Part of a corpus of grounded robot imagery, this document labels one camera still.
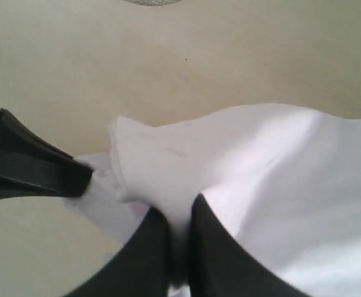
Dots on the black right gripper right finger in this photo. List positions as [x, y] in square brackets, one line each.
[218, 266]

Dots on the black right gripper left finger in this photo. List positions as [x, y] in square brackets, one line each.
[144, 266]

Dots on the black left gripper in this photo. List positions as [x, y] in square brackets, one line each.
[48, 171]

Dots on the white shirt with red print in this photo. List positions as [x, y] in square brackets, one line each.
[285, 182]

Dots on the metal wire mesh basket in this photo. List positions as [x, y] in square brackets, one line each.
[153, 2]

